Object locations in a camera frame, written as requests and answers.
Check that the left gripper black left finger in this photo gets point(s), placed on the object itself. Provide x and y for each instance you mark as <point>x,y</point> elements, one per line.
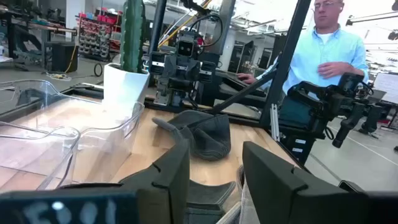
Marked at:
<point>171,186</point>

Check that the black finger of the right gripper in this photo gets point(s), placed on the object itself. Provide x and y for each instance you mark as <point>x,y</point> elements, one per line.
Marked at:
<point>187,84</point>
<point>174,84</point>

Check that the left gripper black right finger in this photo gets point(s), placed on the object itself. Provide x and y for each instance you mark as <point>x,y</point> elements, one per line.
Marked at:
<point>273,189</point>

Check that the dark gray cap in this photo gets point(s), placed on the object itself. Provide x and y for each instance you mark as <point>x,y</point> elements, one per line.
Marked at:
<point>205,137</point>

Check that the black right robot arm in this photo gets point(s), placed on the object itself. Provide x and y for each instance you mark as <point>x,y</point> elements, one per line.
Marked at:
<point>164,98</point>

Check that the black desk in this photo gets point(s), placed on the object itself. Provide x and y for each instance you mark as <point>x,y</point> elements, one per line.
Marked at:
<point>231,88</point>

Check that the person's hand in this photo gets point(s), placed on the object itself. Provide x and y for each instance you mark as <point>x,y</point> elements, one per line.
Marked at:
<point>332,70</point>
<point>246,78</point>

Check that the white faceted planter pot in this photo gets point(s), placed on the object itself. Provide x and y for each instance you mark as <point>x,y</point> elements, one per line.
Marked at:
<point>124,87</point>

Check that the black equipment box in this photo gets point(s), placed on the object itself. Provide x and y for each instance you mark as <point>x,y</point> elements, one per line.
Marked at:
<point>298,143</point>

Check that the green cactus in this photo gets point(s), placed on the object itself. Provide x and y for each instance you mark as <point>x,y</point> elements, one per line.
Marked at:
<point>132,37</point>

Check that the clear plastic bin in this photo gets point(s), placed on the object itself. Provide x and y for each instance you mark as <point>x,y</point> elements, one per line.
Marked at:
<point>34,149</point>
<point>102,140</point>

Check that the red parts shelf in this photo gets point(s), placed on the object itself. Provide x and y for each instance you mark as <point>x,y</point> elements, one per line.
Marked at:
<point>96,34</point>

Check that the black floor box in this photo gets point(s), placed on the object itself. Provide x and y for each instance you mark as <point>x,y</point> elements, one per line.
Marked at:
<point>63,57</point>

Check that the person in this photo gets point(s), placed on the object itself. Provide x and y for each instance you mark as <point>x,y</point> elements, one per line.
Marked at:
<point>326,46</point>

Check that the white sheet stand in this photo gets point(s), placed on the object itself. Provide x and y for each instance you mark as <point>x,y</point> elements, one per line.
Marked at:
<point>387,87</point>

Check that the workbench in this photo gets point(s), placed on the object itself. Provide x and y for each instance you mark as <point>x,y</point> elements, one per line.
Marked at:
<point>28,28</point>

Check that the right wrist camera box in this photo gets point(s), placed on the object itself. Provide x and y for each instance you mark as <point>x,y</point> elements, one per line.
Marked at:
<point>185,48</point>

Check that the black metal table frame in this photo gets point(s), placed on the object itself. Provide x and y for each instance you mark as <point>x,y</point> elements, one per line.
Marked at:
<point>286,62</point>

